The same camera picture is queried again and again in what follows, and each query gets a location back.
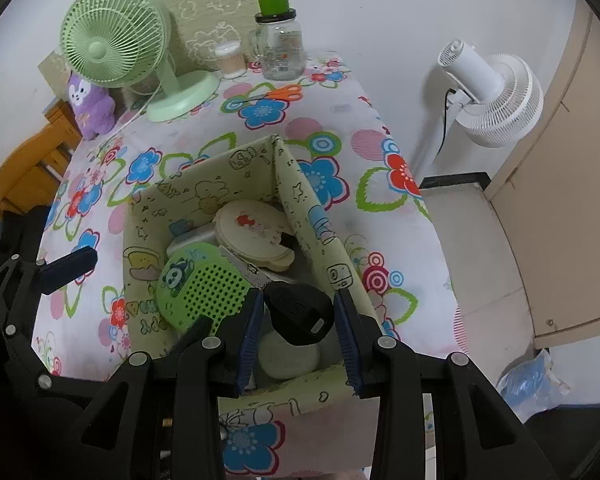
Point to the green patterned board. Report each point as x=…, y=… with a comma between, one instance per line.
x=215, y=10

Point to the white round case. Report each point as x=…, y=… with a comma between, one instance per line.
x=287, y=357

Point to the glass jar mug green lid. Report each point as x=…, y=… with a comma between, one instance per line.
x=280, y=55

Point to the black bag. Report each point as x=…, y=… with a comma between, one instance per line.
x=20, y=230

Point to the cotton swab container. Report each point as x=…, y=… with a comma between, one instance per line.
x=229, y=62

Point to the green perforated pouch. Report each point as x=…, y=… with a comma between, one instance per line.
x=205, y=290

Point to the blue plastic bag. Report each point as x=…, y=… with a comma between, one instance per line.
x=530, y=385

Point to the purple plush toy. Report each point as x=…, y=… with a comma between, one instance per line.
x=92, y=110

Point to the white standing fan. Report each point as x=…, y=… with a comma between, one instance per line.
x=500, y=100

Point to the beige wooden door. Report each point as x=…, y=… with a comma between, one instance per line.
x=570, y=210

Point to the white rectangular box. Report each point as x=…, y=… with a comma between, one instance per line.
x=192, y=242

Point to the green desk fan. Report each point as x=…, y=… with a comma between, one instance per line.
x=105, y=50

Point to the yellow cartoon storage box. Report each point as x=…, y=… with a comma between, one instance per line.
x=205, y=195

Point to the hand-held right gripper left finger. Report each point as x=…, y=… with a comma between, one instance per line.
x=245, y=345

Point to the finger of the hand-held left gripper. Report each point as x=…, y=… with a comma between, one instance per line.
x=30, y=360
x=70, y=265

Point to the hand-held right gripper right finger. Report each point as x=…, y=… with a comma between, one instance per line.
x=347, y=345

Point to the black key fob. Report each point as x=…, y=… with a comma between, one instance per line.
x=295, y=310

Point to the cream round cartoon box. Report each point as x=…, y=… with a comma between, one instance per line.
x=250, y=230

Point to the orange wooden chair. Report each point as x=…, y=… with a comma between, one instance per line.
x=30, y=160

